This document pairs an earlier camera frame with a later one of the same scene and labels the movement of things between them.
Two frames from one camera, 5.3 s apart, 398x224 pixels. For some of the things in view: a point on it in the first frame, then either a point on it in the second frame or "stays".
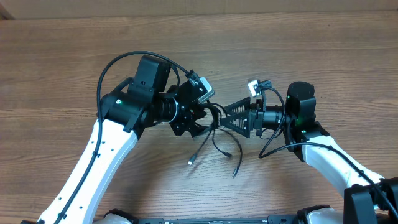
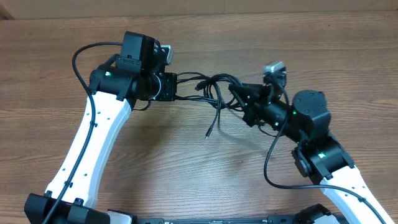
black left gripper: x=193 y=111 → x=167 y=93
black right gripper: x=251 y=117 → x=250 y=97
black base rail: x=264 y=221 stays
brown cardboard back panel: x=56 y=9 stays
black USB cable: x=219 y=114 → x=217 y=88
